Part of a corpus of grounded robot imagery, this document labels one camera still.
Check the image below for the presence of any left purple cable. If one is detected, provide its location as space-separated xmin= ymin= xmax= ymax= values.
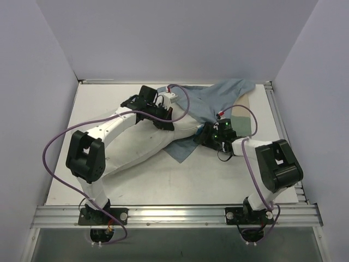
xmin=43 ymin=84 xmax=191 ymax=245

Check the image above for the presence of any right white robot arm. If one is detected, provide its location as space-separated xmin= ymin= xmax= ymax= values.
xmin=194 ymin=119 xmax=304 ymax=223

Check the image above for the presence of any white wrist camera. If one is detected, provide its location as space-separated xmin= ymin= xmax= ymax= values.
xmin=213 ymin=111 xmax=226 ymax=131
xmin=160 ymin=92 xmax=180 ymax=105

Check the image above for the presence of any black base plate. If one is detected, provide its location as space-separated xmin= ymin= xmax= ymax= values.
xmin=225 ymin=198 xmax=274 ymax=225
xmin=77 ymin=207 xmax=128 ymax=226

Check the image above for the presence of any white pillow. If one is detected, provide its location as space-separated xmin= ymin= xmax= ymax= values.
xmin=88 ymin=104 xmax=202 ymax=177

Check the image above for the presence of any aluminium back rail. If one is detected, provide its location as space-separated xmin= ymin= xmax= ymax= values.
xmin=79 ymin=79 xmax=115 ymax=85

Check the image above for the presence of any aluminium front rail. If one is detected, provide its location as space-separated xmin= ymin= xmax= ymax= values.
xmin=31 ymin=205 xmax=323 ymax=229

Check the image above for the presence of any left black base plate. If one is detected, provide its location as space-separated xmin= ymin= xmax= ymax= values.
xmin=77 ymin=207 xmax=128 ymax=226

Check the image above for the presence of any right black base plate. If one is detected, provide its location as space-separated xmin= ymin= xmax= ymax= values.
xmin=225 ymin=198 xmax=274 ymax=225

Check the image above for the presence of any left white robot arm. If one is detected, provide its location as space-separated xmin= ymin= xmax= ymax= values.
xmin=66 ymin=86 xmax=178 ymax=224

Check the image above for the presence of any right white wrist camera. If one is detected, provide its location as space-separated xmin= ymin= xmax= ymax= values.
xmin=213 ymin=111 xmax=226 ymax=131

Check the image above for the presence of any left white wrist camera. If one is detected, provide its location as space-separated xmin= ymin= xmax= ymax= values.
xmin=160 ymin=92 xmax=180 ymax=105

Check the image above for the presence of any blue pillowcase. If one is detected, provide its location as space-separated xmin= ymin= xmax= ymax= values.
xmin=164 ymin=79 xmax=256 ymax=163

